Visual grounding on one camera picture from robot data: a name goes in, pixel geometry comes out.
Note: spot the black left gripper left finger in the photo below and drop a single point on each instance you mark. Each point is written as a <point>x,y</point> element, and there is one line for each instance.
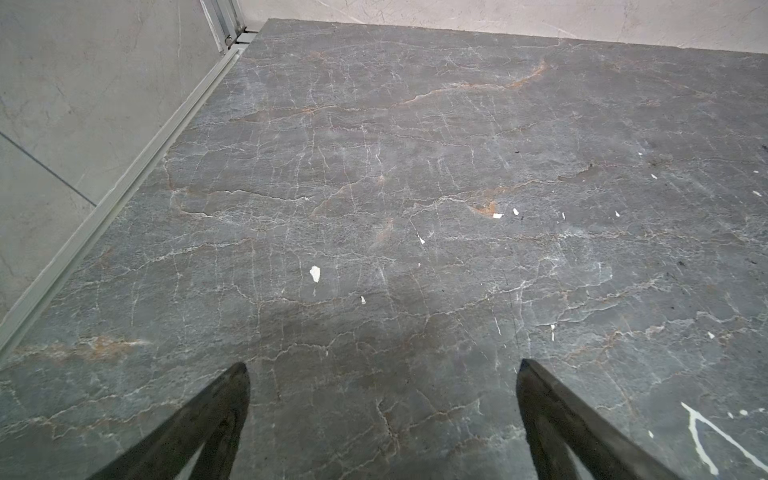
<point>207,427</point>

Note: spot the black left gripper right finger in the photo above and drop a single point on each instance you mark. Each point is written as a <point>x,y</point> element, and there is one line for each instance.
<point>560,427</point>

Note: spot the aluminium frame profile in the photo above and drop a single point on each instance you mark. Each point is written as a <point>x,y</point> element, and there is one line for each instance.
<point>91,94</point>

